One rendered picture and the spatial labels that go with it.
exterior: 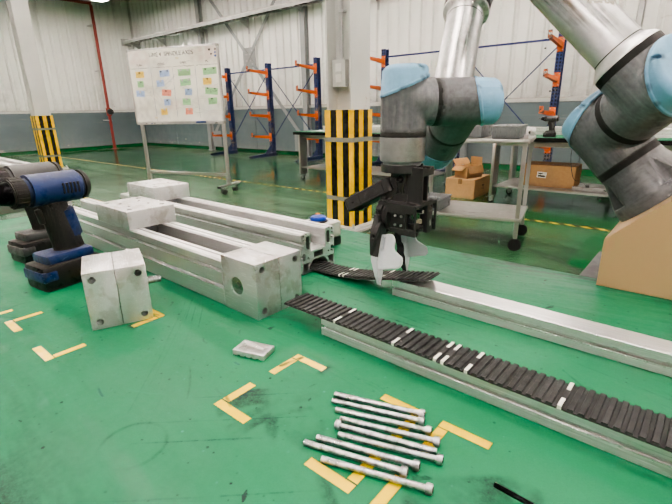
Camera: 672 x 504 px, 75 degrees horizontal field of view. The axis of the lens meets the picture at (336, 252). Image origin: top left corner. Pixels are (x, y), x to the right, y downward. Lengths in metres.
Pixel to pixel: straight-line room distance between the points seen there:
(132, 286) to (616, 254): 0.83
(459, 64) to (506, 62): 7.73
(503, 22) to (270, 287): 8.26
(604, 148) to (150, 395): 0.87
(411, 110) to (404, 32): 8.94
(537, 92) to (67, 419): 8.27
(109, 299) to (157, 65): 6.32
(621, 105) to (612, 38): 0.11
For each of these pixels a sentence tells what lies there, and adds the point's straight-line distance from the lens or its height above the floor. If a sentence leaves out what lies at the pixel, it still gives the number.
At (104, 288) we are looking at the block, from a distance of 0.77.
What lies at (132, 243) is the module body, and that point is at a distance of 1.05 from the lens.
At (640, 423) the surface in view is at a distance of 0.53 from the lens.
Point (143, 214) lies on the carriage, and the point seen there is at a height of 0.89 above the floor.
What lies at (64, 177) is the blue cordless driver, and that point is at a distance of 1.00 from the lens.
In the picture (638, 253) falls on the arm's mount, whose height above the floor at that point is 0.85.
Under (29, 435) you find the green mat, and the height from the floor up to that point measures 0.78.
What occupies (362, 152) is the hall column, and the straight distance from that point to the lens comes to 4.17.
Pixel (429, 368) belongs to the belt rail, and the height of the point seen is 0.79.
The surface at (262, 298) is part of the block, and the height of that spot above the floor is 0.82.
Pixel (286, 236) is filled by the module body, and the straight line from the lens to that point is 0.91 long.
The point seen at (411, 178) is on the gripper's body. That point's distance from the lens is 0.73.
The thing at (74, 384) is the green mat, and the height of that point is 0.78.
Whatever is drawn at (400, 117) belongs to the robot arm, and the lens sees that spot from 0.72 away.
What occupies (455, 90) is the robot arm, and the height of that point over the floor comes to 1.13.
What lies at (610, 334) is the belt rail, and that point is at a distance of 0.70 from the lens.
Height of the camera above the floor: 1.10
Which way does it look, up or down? 18 degrees down
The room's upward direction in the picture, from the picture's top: 1 degrees counter-clockwise
